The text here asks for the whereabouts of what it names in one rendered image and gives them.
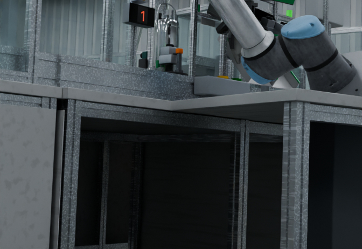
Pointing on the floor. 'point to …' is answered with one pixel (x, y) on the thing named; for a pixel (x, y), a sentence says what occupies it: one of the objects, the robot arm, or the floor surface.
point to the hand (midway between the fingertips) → (236, 60)
